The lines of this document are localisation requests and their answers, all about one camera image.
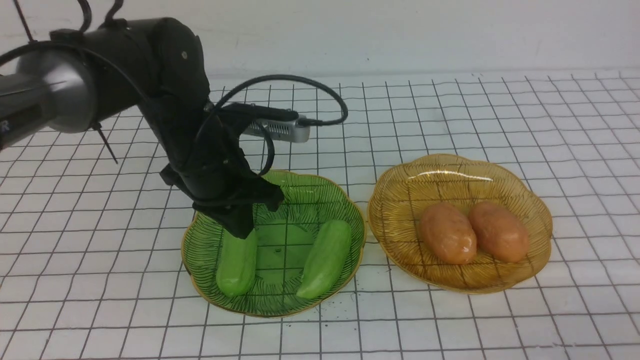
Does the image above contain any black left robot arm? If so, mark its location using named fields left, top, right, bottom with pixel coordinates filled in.
left=1, top=17, right=284, bottom=239

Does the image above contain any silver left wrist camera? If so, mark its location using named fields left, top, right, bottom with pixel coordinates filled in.
left=242, top=118, right=311, bottom=143

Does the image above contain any green cucumber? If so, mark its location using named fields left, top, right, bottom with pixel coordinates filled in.
left=215, top=230, right=258, bottom=297
left=296, top=219, right=351, bottom=300

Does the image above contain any black left camera cable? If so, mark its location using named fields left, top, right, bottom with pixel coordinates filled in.
left=0, top=0, right=349, bottom=178

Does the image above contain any white grid tablecloth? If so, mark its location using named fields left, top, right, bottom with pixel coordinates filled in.
left=0, top=71, right=639, bottom=360

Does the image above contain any orange potato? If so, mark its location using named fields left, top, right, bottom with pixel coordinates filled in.
left=418, top=202, right=477, bottom=265
left=468, top=201, right=530, bottom=264

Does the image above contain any amber glass plate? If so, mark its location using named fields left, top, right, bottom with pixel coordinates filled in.
left=366, top=153, right=553, bottom=294

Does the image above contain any green glass plate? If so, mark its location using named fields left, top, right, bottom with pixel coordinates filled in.
left=182, top=170, right=367, bottom=318

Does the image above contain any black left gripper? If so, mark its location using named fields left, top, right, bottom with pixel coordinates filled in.
left=160, top=105, right=285, bottom=239

